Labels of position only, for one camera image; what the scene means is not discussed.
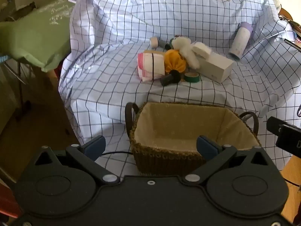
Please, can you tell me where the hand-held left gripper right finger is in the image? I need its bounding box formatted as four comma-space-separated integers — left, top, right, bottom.
182, 135, 271, 185

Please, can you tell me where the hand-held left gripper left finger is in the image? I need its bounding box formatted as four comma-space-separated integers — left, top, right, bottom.
34, 135, 121, 185

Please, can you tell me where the woven basket with cloth liner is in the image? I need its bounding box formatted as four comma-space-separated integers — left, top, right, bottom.
125, 102, 261, 177

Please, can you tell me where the white checked bed sheet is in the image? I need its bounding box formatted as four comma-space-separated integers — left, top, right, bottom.
58, 0, 301, 177

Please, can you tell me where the green tape roll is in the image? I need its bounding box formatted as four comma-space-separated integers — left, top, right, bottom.
183, 72, 200, 83

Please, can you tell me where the white cardboard box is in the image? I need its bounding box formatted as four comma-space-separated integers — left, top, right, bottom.
196, 52, 235, 84

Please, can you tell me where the orange fabric pumpkin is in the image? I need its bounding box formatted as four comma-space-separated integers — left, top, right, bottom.
164, 49, 188, 74

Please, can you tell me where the pink white folded towel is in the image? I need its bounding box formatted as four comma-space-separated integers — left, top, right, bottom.
137, 52, 166, 82

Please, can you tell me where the white plush toy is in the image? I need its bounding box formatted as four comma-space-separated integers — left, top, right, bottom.
171, 36, 201, 70

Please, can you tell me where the metal folding stand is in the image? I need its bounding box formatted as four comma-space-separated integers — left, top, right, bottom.
0, 54, 34, 121

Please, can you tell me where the grey black cylinder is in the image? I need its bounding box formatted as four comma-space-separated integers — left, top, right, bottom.
158, 40, 172, 51

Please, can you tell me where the wooden chair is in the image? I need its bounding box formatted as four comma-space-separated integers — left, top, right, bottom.
278, 7, 301, 43

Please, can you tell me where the green embroidered pillow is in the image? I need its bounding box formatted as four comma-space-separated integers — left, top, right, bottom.
0, 0, 77, 72

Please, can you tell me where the black cable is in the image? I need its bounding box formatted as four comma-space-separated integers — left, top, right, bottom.
100, 151, 133, 157

